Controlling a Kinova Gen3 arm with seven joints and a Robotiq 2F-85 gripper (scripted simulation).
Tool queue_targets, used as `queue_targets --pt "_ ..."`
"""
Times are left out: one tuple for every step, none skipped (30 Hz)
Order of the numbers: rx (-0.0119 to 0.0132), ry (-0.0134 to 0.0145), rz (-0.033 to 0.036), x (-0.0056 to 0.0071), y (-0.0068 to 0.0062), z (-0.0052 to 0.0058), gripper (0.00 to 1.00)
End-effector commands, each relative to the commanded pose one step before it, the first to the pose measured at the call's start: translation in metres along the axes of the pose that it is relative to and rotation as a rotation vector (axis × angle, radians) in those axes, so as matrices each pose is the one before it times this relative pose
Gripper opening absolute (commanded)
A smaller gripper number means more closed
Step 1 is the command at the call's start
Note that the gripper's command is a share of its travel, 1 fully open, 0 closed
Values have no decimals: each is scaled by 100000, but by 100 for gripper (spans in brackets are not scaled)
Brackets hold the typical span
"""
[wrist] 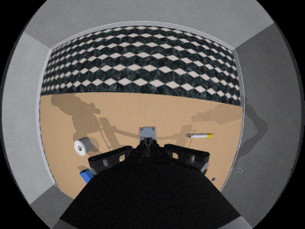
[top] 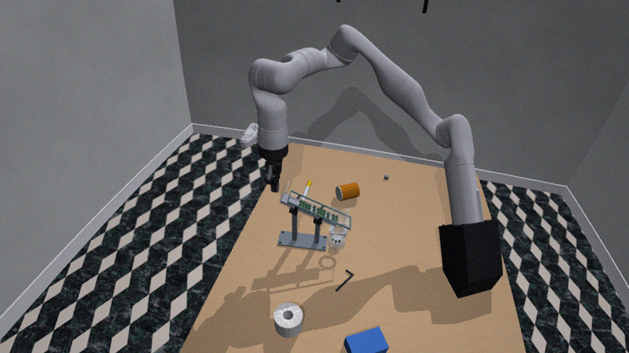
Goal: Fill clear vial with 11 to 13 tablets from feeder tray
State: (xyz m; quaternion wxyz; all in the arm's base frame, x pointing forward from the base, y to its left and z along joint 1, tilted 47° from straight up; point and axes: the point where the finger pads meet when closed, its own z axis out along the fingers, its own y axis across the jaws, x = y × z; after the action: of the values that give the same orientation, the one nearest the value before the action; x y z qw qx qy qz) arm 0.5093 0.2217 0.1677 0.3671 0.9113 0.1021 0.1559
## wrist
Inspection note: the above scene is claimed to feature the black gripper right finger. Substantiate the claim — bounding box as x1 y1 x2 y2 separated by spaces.
148 137 210 175

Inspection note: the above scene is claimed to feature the blue rectangular block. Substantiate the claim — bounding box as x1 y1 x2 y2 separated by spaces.
79 169 94 183

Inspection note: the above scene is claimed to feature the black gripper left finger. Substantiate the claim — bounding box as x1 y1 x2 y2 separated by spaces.
88 138 149 176

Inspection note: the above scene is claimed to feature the grey cylinder with central hole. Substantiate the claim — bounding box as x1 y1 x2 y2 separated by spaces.
74 137 93 156

